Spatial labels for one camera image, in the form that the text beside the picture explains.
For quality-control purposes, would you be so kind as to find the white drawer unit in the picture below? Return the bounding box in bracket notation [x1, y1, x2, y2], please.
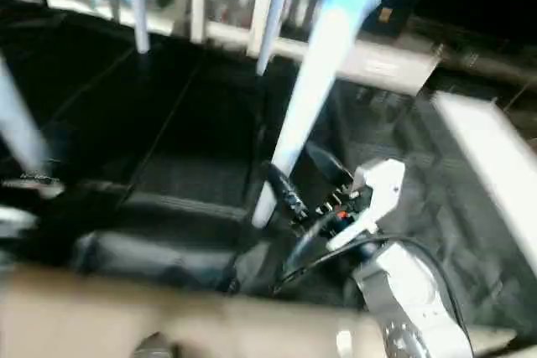
[331, 35, 444, 97]

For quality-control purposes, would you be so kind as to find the black plastic mat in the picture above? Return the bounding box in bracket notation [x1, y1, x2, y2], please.
[0, 2, 537, 309]

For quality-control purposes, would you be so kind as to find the white glass-door cabinet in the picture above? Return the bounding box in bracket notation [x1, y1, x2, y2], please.
[172, 0, 328, 49]

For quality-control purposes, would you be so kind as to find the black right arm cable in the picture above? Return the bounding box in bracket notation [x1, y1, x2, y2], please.
[273, 207, 471, 350]

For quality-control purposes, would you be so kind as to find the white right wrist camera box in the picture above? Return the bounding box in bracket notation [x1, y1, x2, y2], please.
[326, 158, 407, 252]

